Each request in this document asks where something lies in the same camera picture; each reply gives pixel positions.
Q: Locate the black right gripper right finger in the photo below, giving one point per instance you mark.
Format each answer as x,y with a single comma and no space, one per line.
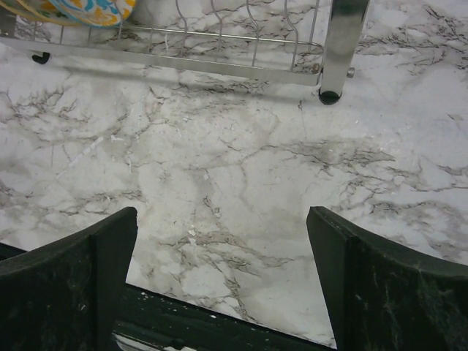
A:
381,295

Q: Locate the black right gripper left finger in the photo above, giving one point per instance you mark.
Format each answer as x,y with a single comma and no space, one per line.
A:
65,295

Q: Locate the blue orange floral bowl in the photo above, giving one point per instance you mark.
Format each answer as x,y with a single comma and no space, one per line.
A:
96,13

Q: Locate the orange flower bowl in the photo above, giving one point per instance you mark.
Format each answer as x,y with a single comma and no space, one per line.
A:
38,10

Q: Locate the stainless steel dish rack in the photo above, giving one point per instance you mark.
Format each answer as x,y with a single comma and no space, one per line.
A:
234,44

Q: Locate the black mounting rail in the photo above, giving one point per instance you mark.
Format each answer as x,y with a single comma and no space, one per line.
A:
158,321

